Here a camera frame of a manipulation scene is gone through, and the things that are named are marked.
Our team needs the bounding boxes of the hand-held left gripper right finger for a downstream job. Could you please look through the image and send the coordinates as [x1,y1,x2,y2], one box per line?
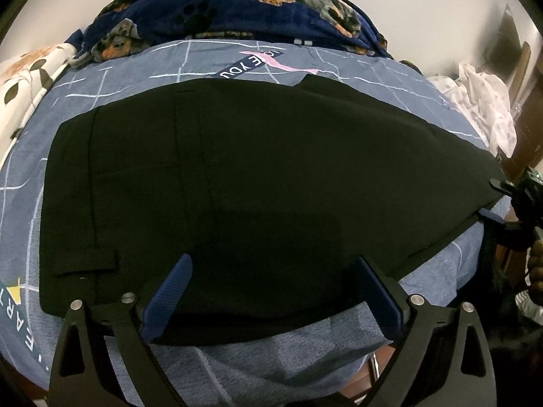
[355,255,497,407]

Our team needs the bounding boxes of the white floral pillow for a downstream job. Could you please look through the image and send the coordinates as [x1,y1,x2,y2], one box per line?
[0,42,79,166]

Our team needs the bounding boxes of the white crumpled cloth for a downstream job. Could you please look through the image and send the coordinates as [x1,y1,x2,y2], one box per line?
[426,60,518,159]

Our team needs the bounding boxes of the black pants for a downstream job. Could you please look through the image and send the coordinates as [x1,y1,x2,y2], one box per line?
[39,74,507,346]

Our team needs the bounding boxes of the blue grid-pattern bedsheet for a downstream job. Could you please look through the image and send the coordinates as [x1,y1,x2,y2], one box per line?
[0,39,505,407]

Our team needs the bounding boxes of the navy dog-print blanket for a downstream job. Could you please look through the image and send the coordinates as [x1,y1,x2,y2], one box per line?
[68,0,395,69]

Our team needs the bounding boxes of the dark flat board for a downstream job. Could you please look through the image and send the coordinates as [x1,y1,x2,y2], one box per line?
[488,3,531,90]

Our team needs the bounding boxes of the person's right hand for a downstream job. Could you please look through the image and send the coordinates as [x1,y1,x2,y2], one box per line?
[526,239,543,302]

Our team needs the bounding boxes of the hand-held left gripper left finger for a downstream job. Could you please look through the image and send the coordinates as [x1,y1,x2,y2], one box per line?
[48,253,196,407]

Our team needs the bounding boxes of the brown wooden furniture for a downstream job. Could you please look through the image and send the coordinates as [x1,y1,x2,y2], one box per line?
[496,63,543,183]

